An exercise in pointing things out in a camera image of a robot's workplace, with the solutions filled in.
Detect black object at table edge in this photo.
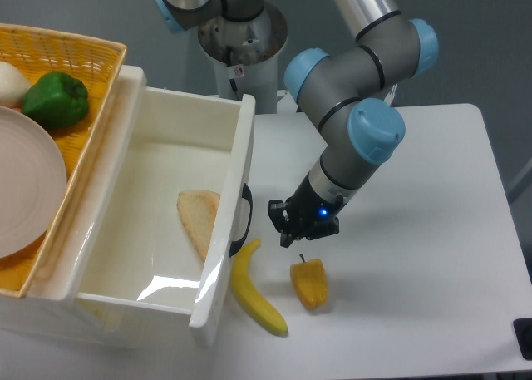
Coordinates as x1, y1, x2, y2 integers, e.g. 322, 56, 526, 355
513, 318, 532, 361

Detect white metal table bracket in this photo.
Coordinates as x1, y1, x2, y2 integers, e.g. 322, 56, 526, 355
384, 84, 397, 106

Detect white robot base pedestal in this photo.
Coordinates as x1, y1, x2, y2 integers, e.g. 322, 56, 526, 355
198, 2, 288, 114

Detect pink round plate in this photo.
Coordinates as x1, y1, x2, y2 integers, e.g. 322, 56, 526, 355
1, 107, 67, 258

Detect yellow bell pepper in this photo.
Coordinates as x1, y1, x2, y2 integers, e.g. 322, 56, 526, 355
290, 254, 328, 310

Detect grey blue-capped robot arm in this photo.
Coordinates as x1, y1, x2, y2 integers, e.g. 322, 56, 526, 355
154, 0, 439, 248

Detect bread slice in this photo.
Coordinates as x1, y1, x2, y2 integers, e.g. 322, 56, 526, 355
177, 190, 220, 262

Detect green bell pepper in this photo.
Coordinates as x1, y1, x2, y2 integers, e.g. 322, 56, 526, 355
21, 72, 89, 129

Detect white onion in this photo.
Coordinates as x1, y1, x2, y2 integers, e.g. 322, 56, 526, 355
0, 62, 31, 108

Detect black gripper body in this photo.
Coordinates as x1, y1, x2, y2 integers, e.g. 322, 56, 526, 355
287, 171, 345, 240

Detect yellow banana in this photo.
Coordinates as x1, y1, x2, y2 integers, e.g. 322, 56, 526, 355
229, 239, 288, 337

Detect yellow woven basket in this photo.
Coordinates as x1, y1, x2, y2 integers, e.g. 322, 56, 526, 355
1, 24, 127, 298

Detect white drawer cabinet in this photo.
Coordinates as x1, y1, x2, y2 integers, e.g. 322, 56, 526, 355
1, 66, 146, 347

